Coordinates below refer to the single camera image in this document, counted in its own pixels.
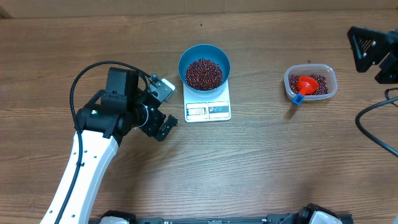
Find red beans in container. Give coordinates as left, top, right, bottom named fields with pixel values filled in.
left=289, top=74, right=329, bottom=95

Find blue metal bowl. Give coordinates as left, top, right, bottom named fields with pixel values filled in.
left=178, top=44, right=231, bottom=93

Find clear plastic bean container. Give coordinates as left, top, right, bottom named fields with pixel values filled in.
left=284, top=63, right=338, bottom=101

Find orange measuring scoop blue handle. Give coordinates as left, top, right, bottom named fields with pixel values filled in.
left=292, top=76, right=319, bottom=106

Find red beans in bowl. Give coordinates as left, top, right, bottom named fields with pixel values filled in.
left=185, top=58, right=223, bottom=91

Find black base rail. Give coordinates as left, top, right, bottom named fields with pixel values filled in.
left=136, top=213, right=298, bottom=224

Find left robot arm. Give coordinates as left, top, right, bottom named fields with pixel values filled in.
left=41, top=67, right=178, bottom=223

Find white digital kitchen scale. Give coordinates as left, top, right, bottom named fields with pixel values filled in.
left=183, top=82, right=232, bottom=123

